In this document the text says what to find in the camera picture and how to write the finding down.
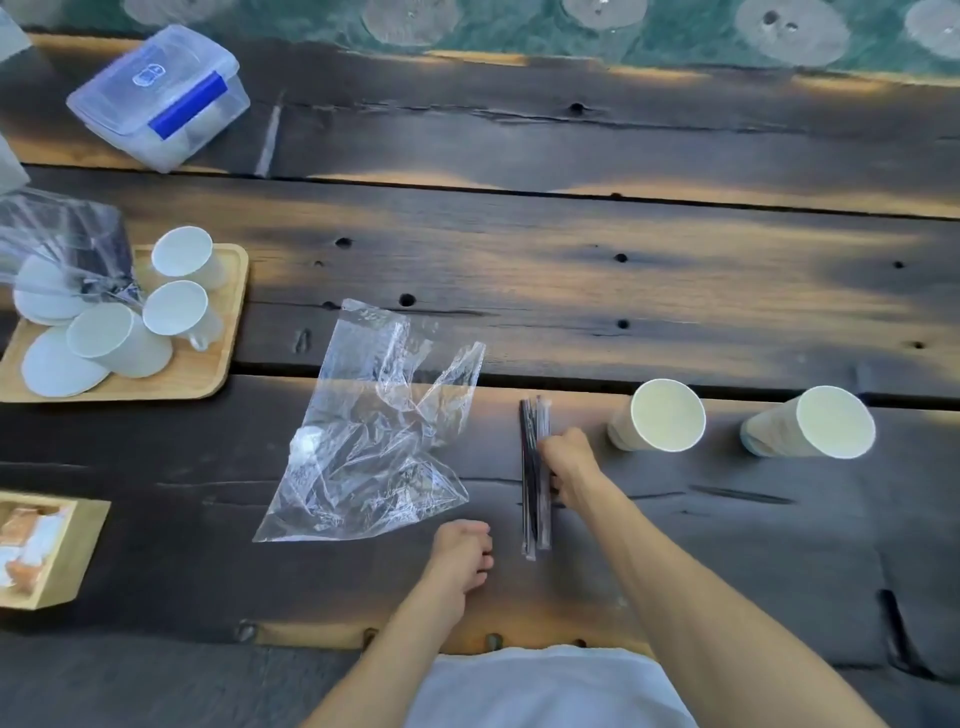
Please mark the flat wooden tray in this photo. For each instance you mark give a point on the flat wooden tray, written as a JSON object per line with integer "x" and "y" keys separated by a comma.
{"x": 199, "y": 375}

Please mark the person's left hand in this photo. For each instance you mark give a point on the person's left hand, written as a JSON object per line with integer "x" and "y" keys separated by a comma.
{"x": 459, "y": 551}

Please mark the stack of white paper cups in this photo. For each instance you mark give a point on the stack of white paper cups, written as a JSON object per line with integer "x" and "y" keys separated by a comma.
{"x": 817, "y": 424}

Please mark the clear plastic container blue clip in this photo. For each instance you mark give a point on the clear plastic container blue clip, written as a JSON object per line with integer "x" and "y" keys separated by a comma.
{"x": 154, "y": 94}

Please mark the white round saucer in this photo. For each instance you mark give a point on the white round saucer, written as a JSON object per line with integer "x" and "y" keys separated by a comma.
{"x": 41, "y": 296}
{"x": 60, "y": 371}

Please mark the packets in wooden box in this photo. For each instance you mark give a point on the packets in wooden box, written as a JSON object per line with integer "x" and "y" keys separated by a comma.
{"x": 26, "y": 540}

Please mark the person's right forearm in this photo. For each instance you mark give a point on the person's right forearm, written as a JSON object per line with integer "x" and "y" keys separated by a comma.
{"x": 697, "y": 607}

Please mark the bundle of black straws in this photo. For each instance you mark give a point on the bundle of black straws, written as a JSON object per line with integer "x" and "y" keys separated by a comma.
{"x": 534, "y": 517}

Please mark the white paper cup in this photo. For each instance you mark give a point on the white paper cup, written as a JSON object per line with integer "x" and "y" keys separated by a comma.
{"x": 664, "y": 416}

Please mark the person's right hand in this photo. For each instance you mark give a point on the person's right hand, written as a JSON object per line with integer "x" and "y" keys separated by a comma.
{"x": 576, "y": 461}

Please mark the translucent plastic container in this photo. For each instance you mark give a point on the translucent plastic container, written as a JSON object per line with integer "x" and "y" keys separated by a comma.
{"x": 9, "y": 34}
{"x": 9, "y": 169}

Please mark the person's white shirt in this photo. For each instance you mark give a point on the person's white shirt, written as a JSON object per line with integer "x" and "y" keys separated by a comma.
{"x": 547, "y": 690}

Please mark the person's left forearm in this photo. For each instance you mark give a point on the person's left forearm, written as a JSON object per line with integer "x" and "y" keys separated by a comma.
{"x": 394, "y": 656}

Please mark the small wooden box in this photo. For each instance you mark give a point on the small wooden box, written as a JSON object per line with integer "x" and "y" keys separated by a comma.
{"x": 71, "y": 559}

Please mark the clear plastic bag with dark contents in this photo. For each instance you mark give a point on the clear plastic bag with dark contents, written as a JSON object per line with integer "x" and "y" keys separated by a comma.
{"x": 64, "y": 236}

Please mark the person's left fingers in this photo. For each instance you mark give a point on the person's left fingers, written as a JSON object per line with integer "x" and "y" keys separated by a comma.
{"x": 478, "y": 544}

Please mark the person's right fingers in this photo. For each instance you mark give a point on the person's right fingers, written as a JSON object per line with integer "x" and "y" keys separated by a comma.
{"x": 555, "y": 469}

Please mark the crumpled clear plastic bag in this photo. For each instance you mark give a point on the crumpled clear plastic bag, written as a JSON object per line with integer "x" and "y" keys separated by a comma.
{"x": 375, "y": 442}

